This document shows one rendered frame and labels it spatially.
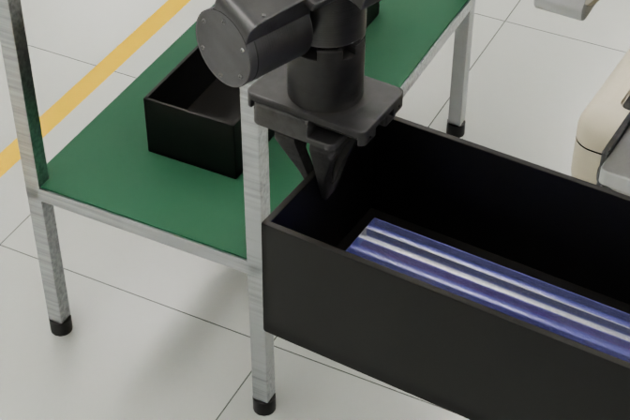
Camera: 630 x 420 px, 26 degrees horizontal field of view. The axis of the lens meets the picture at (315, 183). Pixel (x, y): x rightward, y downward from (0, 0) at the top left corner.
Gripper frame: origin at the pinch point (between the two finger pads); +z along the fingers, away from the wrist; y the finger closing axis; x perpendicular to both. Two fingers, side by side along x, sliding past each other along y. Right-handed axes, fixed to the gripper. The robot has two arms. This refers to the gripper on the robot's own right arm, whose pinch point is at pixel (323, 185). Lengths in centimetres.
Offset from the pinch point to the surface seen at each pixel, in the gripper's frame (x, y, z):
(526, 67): 177, -48, 108
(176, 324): 68, -69, 110
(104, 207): 57, -73, 75
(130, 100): 82, -87, 75
